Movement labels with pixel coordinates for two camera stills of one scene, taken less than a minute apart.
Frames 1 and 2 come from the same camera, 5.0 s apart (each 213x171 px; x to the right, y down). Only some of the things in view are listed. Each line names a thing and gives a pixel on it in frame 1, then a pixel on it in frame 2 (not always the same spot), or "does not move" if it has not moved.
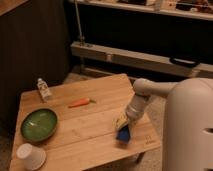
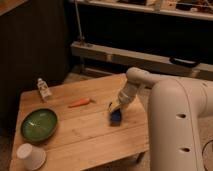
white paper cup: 33,158 does not move
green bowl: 39,125 does not move
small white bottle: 44,89 does not move
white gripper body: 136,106 → 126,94
